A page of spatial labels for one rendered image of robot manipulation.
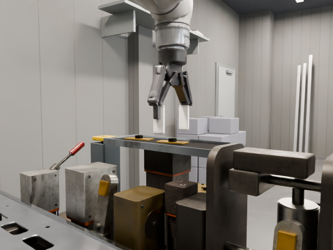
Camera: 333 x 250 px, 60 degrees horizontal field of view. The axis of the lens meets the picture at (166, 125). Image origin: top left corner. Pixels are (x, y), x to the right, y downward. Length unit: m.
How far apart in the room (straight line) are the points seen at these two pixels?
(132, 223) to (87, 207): 0.16
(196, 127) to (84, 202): 3.59
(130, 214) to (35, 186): 0.42
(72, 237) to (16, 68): 2.31
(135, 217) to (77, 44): 2.80
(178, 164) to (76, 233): 0.28
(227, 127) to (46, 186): 3.68
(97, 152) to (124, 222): 0.39
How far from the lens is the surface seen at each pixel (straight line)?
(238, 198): 0.56
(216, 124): 4.46
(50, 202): 0.96
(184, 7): 0.75
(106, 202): 0.64
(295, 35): 7.89
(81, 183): 0.69
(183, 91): 0.80
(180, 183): 0.60
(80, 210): 0.71
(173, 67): 0.75
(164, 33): 0.75
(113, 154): 0.94
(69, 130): 3.12
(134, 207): 0.57
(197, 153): 0.63
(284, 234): 0.43
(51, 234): 0.66
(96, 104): 3.37
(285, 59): 7.83
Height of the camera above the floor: 1.26
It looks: 4 degrees down
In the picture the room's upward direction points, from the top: straight up
